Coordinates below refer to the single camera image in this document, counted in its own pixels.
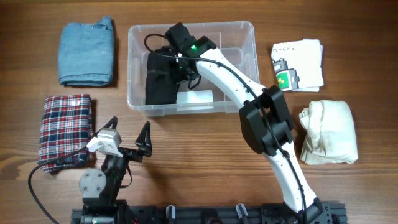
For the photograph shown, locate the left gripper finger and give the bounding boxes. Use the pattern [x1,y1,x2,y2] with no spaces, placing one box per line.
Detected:
[99,116,118,134]
[135,121,152,149]

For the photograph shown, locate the black cloth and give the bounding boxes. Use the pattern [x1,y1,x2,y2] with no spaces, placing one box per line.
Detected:
[145,46,180,105]

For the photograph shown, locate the clear plastic storage bin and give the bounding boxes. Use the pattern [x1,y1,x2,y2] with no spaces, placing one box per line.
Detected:
[127,21,260,117]

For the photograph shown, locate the white printed t-shirt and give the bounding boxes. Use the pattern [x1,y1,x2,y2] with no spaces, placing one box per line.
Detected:
[271,39,324,92]

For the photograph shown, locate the cream cloth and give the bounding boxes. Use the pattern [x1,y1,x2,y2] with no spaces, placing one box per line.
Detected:
[299,100,358,165]

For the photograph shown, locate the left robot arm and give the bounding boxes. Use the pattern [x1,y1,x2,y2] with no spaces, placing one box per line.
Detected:
[71,117,152,224]

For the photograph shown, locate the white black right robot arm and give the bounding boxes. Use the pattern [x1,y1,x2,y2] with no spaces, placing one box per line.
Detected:
[165,22,323,223]

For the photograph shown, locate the folded red plaid cloth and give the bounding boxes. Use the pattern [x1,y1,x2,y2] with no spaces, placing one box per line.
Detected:
[37,94,93,172]

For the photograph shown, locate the folded blue denim cloth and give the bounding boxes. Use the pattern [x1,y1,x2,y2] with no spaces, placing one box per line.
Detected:
[58,16,114,86]

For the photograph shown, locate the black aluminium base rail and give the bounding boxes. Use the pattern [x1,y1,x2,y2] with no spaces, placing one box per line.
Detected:
[70,202,348,224]

